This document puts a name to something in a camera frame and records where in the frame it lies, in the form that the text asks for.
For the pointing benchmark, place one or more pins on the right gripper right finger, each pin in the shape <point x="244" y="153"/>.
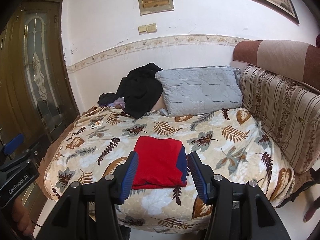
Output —
<point x="239" y="211"/>

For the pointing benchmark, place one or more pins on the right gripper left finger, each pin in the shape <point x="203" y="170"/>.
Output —
<point x="88" y="211"/>

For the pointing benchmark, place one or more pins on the red and blue sweater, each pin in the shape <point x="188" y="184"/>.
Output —
<point x="162" y="163"/>

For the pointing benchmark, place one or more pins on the black clothes pile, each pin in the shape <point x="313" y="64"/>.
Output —
<point x="140" y="91"/>

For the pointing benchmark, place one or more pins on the person hand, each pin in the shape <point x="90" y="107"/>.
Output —
<point x="21" y="218"/>

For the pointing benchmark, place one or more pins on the person in pink jacket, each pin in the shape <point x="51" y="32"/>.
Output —
<point x="311" y="211"/>

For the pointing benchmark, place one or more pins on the wooden glass door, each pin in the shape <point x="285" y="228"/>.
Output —
<point x="36" y="98"/>

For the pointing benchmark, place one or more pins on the small paper tag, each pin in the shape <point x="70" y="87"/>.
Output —
<point x="97" y="124"/>

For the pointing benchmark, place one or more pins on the striped floral cushion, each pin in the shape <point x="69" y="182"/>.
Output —
<point x="288" y="111"/>

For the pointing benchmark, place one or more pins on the purple cloth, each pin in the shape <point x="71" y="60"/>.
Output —
<point x="119" y="103"/>

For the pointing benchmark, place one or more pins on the grey quilted pillow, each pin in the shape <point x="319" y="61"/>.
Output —
<point x="199" y="90"/>

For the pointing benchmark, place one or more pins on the brown beige sofa backrest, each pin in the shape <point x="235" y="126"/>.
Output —
<point x="298" y="61"/>

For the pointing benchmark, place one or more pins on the beige wall switches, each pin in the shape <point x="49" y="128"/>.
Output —
<point x="149" y="28"/>

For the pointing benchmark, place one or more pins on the gold wall plaque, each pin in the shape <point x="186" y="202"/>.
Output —
<point x="154" y="6"/>

